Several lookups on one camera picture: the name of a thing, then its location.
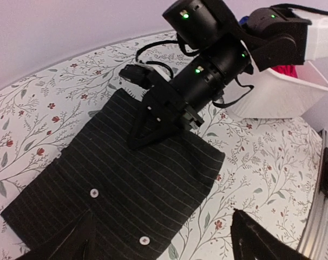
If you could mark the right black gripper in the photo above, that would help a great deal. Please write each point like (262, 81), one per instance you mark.
(169, 106)

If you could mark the blue garment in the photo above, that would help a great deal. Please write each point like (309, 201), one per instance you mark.
(243, 20)

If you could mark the floral patterned table mat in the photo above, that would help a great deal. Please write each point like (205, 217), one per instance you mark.
(269, 171)

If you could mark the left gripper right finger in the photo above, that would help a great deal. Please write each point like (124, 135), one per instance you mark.
(251, 241)

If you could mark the red garment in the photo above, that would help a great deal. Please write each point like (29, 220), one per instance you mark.
(288, 70)

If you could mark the white plastic laundry basket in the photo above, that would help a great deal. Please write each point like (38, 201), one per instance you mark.
(278, 96)

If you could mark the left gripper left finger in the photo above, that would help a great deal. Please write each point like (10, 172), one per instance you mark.
(76, 241)

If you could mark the black striped garment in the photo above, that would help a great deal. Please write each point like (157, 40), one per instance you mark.
(139, 199)

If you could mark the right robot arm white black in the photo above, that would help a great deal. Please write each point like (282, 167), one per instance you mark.
(279, 35)

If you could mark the aluminium front rail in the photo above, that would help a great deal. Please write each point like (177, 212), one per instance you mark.
(314, 240)

